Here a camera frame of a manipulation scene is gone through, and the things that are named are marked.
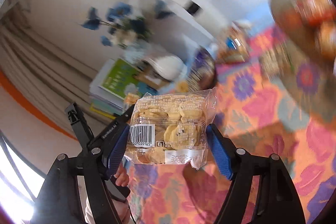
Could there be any clear cookie bag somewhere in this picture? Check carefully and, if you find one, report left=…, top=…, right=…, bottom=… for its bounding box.
left=125, top=89, right=217, bottom=169

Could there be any purple seaweed snack bag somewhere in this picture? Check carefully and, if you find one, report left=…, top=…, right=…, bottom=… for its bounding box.
left=186, top=47, right=217, bottom=92

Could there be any cartoon biscuit stick pack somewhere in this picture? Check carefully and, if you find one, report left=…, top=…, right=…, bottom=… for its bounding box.
left=216, top=22, right=250, bottom=64

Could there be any yellow wafer cracker pack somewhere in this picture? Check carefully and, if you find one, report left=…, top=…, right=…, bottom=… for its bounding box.
left=123, top=93, right=140, bottom=106

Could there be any green white snack packet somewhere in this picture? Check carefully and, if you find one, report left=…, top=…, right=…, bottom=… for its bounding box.
left=259, top=45, right=294, bottom=81

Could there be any person's left hand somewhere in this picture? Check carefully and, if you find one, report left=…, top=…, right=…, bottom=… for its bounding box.
left=84, top=163, right=132, bottom=224

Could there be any upright book row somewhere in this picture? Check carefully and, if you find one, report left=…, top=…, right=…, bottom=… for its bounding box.
left=89, top=59, right=156, bottom=114

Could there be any beige curtain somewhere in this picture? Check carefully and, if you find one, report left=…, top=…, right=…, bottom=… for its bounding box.
left=0, top=3, right=116, bottom=140

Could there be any green English grammar book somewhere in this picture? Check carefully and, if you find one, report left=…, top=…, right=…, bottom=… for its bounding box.
left=100, top=59, right=151, bottom=100

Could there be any wooden pen holder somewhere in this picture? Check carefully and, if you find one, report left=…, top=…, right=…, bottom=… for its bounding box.
left=134, top=63, right=170, bottom=90

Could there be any floral woven table mat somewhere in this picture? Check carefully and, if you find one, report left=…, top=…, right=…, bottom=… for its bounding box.
left=126, top=25, right=336, bottom=224

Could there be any blue artificial flower bouquet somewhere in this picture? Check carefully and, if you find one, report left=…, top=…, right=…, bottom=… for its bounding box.
left=81, top=0, right=175, bottom=49

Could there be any amber ribbed glass plate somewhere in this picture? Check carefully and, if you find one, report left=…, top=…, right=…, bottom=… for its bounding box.
left=270, top=0, right=335, bottom=62

